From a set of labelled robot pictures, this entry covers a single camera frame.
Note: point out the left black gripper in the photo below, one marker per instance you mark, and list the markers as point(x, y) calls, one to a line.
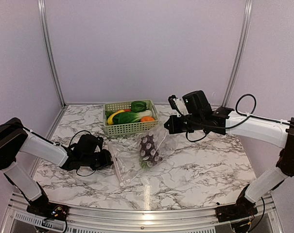
point(106, 161)

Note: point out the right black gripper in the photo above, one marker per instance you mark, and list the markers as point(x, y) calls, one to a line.
point(174, 129)

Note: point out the fake orange tangerine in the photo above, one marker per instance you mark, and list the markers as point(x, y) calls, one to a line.
point(147, 119)

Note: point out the fake purple grapes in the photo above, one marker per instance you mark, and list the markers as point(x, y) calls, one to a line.
point(148, 149)

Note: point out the fake yellow lemon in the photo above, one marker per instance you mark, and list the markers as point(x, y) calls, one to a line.
point(110, 118)

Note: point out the fake green bell pepper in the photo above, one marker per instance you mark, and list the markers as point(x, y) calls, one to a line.
point(138, 106)

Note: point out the fake green grapes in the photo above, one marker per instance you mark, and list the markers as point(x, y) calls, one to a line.
point(145, 164)

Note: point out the fake green leafy vegetable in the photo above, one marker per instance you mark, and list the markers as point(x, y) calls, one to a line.
point(131, 117)

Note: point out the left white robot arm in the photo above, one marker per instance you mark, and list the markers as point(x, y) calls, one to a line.
point(15, 138)

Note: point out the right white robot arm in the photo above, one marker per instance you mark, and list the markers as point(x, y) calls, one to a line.
point(274, 134)

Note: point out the green perforated plastic basket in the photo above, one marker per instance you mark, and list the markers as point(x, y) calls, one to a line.
point(128, 128)

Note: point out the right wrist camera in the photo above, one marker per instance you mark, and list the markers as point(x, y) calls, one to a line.
point(178, 105)

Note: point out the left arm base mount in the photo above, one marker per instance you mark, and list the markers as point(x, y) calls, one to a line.
point(50, 211)

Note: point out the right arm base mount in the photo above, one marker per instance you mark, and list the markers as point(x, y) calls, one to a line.
point(234, 212)

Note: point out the front aluminium frame rail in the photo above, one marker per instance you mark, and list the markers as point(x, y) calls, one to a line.
point(96, 220)

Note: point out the right aluminium frame post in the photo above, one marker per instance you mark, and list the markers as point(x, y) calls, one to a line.
point(239, 53)

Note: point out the aluminium frame post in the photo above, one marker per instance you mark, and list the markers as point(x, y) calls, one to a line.
point(48, 48)
point(239, 53)

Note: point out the left aluminium frame post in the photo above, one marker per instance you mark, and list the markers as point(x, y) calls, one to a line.
point(48, 48)

